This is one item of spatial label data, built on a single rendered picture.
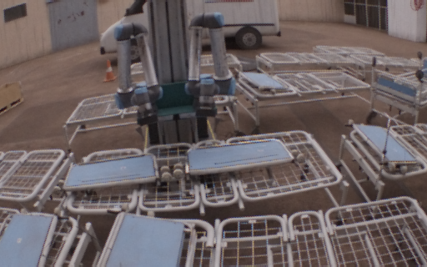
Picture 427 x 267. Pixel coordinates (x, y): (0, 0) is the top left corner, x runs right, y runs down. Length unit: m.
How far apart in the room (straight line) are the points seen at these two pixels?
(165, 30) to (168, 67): 0.35
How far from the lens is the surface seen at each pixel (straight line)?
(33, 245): 1.91
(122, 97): 2.65
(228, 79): 2.64
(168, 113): 2.76
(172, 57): 2.87
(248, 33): 9.65
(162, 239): 1.68
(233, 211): 2.75
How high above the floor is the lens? 1.67
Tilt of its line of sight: 25 degrees down
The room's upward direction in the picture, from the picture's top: 5 degrees counter-clockwise
